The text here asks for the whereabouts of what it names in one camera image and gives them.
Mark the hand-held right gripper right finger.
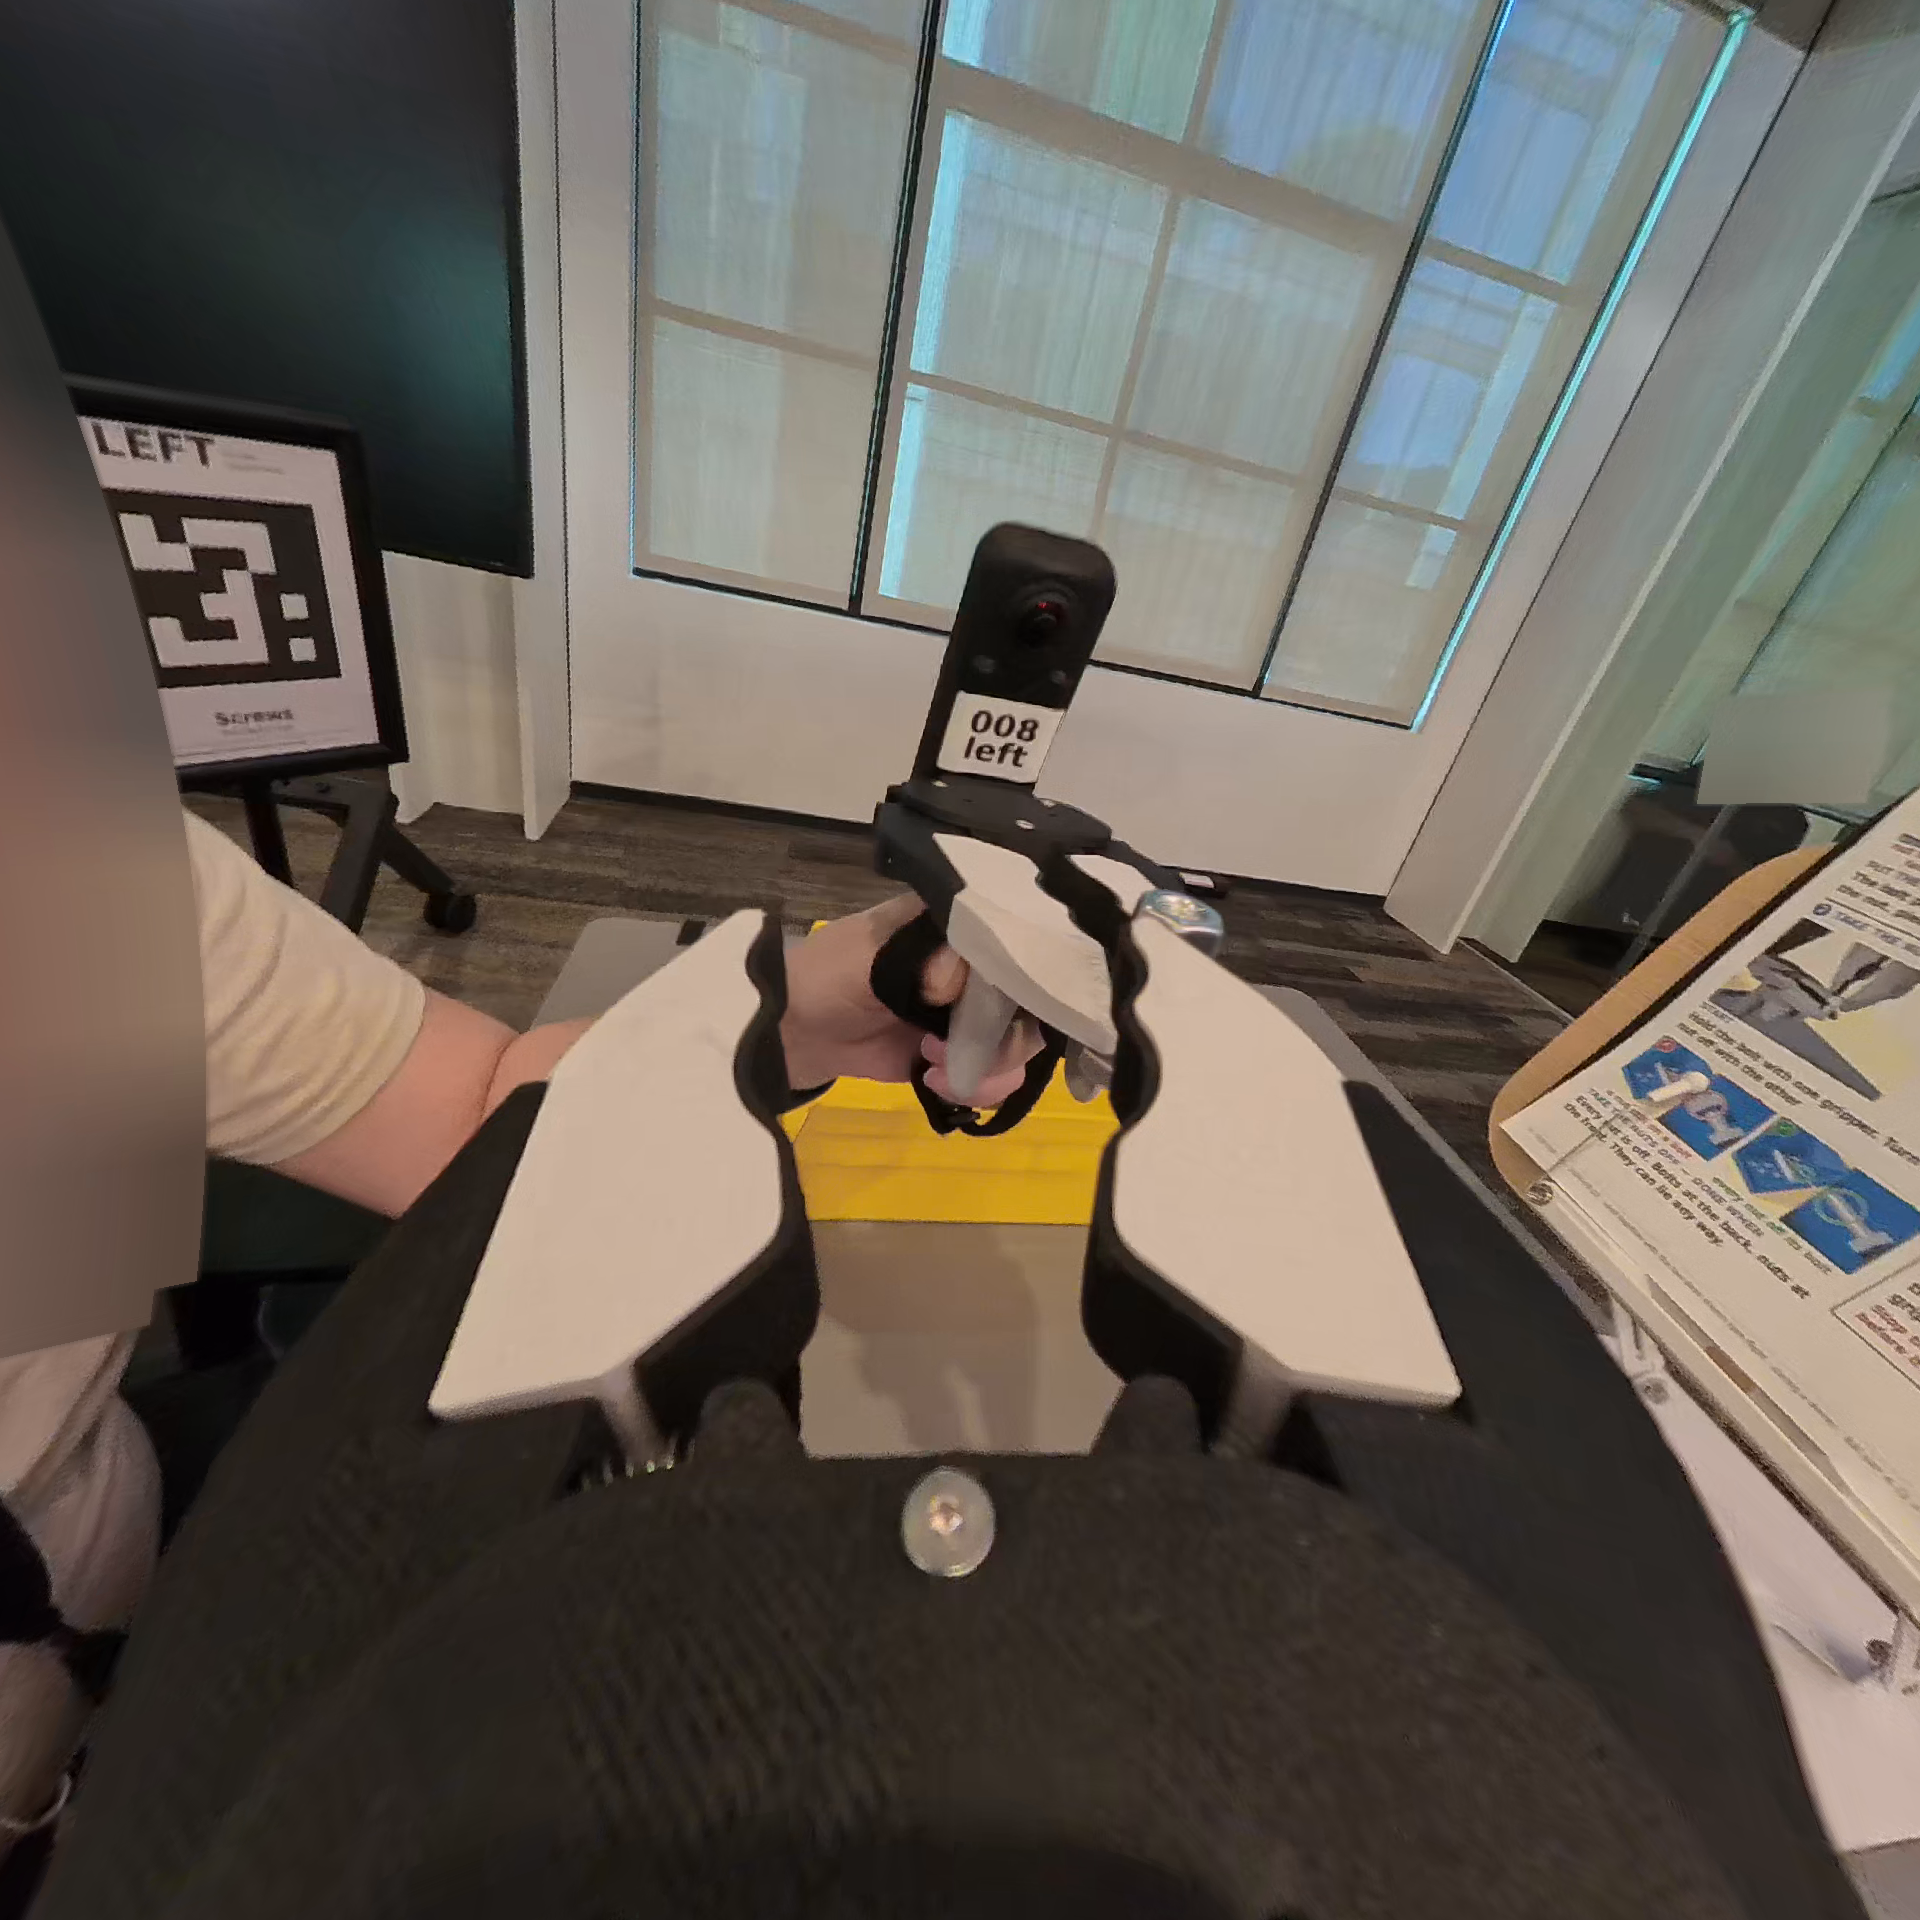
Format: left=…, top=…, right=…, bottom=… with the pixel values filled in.
left=1085, top=914, right=1465, bottom=1459

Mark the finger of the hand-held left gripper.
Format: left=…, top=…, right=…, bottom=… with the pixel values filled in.
left=1065, top=850, right=1164, bottom=983
left=936, top=831, right=1125, bottom=1056

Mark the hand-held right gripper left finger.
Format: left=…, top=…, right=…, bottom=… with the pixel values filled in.
left=429, top=903, right=822, bottom=1470

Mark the yellow plastic bin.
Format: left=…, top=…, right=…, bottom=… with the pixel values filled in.
left=775, top=917, right=1120, bottom=1228

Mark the person's left forearm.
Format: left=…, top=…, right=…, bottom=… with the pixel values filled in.
left=213, top=992, right=610, bottom=1220

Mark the person's left hand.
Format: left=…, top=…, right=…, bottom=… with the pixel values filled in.
left=775, top=891, right=1053, bottom=1117

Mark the dark desk chair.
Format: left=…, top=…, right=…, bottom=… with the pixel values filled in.
left=127, top=1159, right=393, bottom=1502

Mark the instruction sheet on stand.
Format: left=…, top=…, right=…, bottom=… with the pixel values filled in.
left=1486, top=840, right=1850, bottom=1175

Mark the printed instruction sheet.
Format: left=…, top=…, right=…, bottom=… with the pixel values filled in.
left=1503, top=793, right=1920, bottom=1614

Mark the black wheeled sign stand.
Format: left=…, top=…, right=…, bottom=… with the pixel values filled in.
left=177, top=766, right=482, bottom=940

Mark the framed black-white marker sign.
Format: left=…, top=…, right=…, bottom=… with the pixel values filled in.
left=67, top=375, right=409, bottom=774

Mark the dark wall screen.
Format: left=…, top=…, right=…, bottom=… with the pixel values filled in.
left=0, top=0, right=539, bottom=576

